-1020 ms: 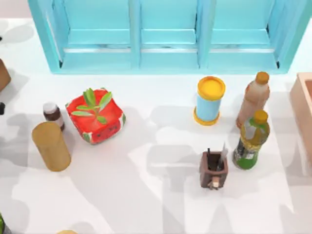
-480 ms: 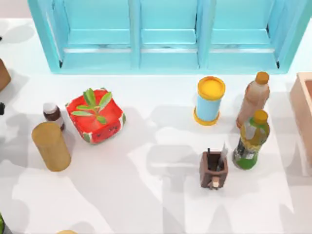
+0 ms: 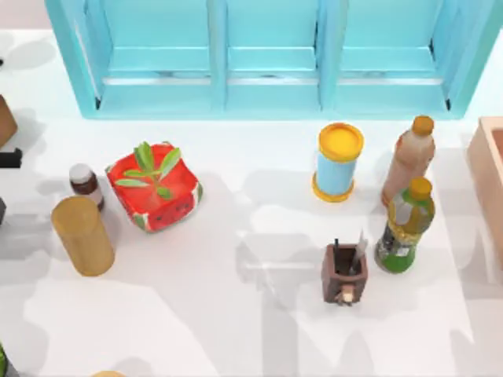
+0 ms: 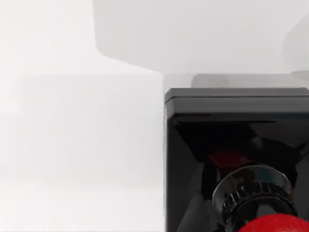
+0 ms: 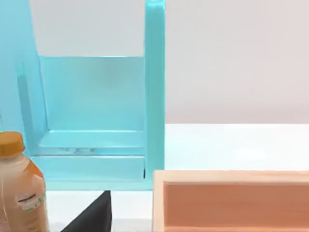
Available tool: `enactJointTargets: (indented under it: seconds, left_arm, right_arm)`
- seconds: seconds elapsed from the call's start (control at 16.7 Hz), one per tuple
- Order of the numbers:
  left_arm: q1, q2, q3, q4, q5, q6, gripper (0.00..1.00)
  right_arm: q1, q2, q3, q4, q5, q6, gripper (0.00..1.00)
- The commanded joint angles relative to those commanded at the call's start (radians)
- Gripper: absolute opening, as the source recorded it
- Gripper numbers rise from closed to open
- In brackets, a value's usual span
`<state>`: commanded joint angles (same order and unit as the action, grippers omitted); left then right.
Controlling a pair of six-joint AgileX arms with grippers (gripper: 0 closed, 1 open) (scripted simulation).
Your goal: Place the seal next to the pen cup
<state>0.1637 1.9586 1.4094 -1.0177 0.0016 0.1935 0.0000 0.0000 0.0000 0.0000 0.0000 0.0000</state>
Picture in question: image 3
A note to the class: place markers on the blue and yellow canister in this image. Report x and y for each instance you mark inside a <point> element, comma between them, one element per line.
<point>337,165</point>

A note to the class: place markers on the salmon shallow box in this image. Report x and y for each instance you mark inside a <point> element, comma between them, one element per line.
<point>489,188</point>

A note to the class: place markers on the grey object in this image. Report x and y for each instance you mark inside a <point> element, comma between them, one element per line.
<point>2,210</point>

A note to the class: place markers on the green bottle yellow cap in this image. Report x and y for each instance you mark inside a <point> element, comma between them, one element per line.
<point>404,231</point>

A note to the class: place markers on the tan round object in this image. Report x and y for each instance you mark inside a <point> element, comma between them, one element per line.
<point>107,374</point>

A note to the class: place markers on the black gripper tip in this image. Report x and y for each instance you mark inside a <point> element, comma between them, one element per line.
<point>9,158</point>

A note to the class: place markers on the tan wooden cylinder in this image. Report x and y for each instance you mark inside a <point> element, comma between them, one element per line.
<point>82,235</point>

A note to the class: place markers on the small brown medicine bottle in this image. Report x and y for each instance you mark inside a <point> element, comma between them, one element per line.
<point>84,182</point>

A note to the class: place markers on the green plant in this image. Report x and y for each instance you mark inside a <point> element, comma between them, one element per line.
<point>151,173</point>

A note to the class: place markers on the grey pen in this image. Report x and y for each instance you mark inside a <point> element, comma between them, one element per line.
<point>359,245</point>

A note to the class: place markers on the brown wooden block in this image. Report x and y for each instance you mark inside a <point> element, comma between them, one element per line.
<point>4,121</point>

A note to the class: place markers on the black pen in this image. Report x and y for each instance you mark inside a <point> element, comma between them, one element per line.
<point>336,247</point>

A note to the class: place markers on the red watermelon plant pot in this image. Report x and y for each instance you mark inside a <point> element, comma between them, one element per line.
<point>157,204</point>

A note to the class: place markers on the light blue rack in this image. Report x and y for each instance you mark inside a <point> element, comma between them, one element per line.
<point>271,55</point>

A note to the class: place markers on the brown tea bottle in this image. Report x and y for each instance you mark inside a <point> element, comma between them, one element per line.
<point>408,161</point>

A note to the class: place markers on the brown pen holder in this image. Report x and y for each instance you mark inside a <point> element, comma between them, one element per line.
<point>344,277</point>

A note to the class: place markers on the green object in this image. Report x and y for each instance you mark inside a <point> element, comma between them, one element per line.
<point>3,359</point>

